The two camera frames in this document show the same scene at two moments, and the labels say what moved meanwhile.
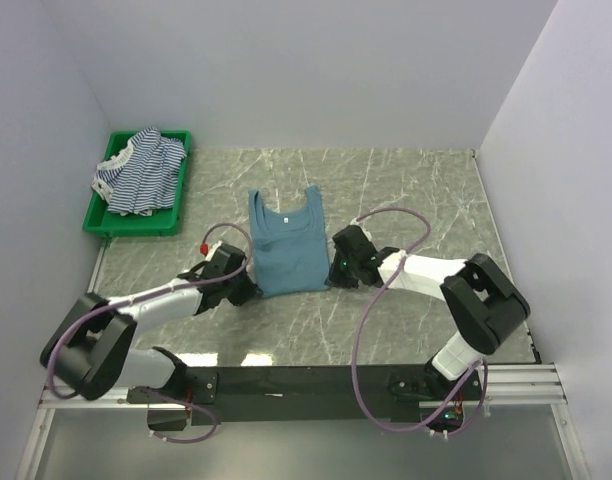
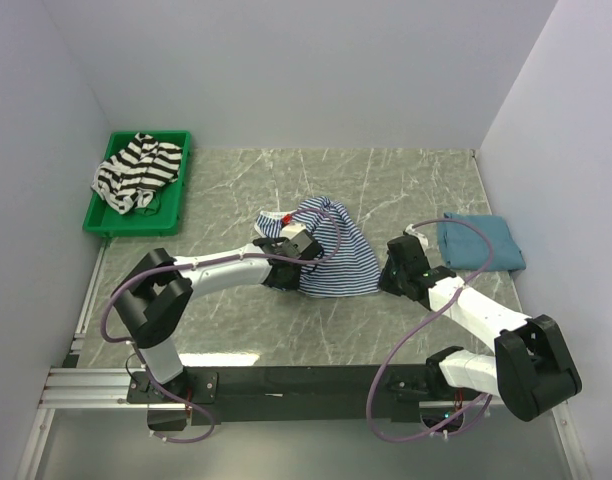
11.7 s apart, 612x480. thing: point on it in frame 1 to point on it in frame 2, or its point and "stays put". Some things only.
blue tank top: (290, 248) to (478, 242)
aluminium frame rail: (503, 386) stays put
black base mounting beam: (243, 396) stays put
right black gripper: (335, 278) to (384, 282)
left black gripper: (249, 291) to (294, 284)
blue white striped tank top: (141, 178) to (346, 266)
